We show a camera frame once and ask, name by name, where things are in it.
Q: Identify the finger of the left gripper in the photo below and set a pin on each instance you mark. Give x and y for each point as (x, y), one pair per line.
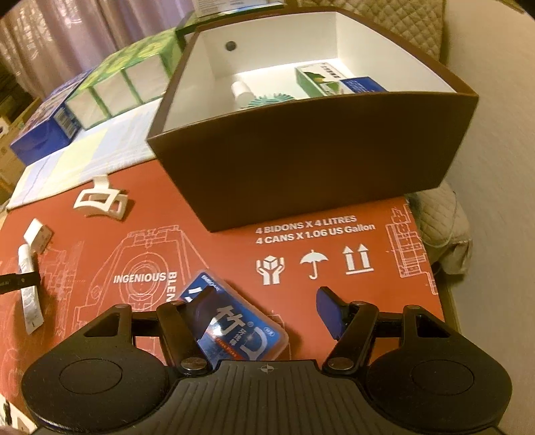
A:
(12, 282)

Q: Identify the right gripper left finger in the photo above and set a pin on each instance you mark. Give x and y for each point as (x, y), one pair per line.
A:
(181, 325)

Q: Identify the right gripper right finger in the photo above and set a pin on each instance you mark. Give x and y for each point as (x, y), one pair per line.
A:
(351, 325)

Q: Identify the white cream tube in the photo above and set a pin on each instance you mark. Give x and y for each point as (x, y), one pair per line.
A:
(33, 318)

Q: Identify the small white charger plug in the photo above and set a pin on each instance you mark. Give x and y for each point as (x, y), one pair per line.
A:
(37, 236)

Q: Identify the blue toothpick case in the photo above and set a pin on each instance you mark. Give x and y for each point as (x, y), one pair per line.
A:
(238, 331)

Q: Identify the cream hair claw clip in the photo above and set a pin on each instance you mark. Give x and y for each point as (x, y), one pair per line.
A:
(102, 200)

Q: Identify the small white pill bottle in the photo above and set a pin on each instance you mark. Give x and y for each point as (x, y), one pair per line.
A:
(242, 94)

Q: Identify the mint handheld fan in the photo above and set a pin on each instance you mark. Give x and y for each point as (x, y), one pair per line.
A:
(262, 101)

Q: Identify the green medicine box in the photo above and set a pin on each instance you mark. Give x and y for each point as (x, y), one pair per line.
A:
(321, 80)

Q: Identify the blue medicine box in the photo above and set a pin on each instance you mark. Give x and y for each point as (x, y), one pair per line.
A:
(359, 85)

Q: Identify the red Motul cardboard mat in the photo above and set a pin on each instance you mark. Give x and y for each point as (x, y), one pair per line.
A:
(368, 252)

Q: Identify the brown cardboard box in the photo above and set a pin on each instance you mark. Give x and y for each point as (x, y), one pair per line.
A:
(11, 167)

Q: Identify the grey towel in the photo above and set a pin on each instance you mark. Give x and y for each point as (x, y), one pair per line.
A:
(443, 227)

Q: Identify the blue printed carton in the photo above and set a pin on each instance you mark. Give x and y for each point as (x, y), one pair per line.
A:
(51, 127)

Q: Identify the pastel plaid cloth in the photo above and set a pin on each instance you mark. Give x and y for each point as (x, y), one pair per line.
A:
(116, 144)

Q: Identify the brown open storage box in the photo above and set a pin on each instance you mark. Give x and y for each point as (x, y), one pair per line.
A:
(238, 167)

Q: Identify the green tissue pack bundle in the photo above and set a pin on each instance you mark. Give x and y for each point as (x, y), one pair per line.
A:
(134, 75)

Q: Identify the pink curtain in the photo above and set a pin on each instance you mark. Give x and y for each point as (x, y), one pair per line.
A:
(46, 43)

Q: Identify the beige quilted cover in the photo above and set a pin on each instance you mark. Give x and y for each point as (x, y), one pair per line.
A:
(420, 22)

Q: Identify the white product carton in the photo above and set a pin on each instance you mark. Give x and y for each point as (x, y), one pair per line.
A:
(208, 7)

